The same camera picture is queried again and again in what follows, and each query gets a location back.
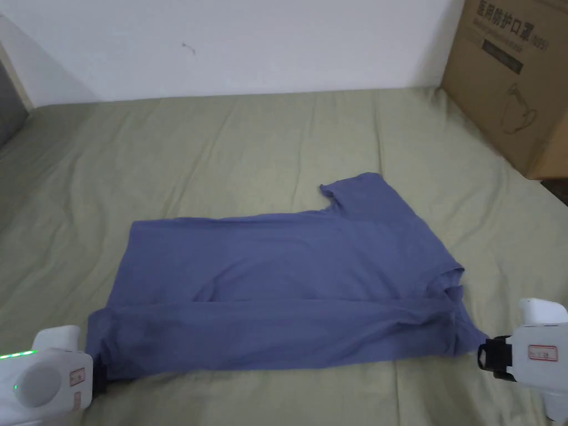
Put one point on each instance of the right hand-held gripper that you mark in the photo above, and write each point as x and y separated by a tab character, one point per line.
539	350

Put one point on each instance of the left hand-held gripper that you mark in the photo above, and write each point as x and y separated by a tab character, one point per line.
42	381

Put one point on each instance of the blue shirt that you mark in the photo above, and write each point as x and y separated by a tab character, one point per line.
284	288

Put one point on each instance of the bed with pale green sheet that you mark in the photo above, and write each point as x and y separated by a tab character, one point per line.
177	155

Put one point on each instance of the brown cardboard carton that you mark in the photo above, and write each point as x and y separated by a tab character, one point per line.
519	84

